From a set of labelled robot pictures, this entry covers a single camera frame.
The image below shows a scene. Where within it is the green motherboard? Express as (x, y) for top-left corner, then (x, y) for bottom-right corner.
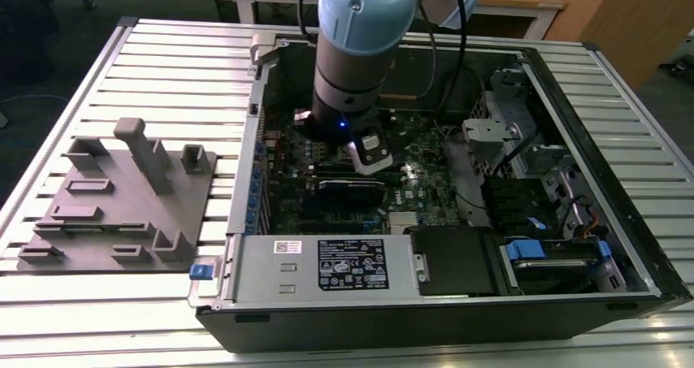
(258, 110), (473, 237)

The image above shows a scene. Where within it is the silver chipset heatsink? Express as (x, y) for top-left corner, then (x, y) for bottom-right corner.
(389, 210), (424, 227)

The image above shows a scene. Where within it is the silver metal drive cage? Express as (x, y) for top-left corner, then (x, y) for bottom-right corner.
(460, 67), (553, 182)

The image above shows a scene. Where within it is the silver power supply unit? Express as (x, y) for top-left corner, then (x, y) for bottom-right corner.
(230, 234), (422, 304)

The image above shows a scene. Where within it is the black plastic drive bay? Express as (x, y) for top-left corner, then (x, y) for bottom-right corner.
(482, 175), (553, 227)

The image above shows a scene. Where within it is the grey parts rack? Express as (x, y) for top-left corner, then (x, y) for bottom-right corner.
(15, 117), (220, 272)

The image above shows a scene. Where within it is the hard disk in blue carrier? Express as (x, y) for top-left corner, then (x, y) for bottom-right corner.
(501, 237), (612, 296)

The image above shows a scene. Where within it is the black open PC case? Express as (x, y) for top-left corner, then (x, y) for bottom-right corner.
(187, 32), (694, 355)

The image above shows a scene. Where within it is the wooden cabinet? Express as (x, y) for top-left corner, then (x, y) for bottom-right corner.
(559, 0), (694, 91)

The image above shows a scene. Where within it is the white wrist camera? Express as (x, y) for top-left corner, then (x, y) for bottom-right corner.
(346, 134), (397, 178)

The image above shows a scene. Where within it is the thick black cable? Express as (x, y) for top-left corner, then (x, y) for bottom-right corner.
(437, 65), (484, 115)

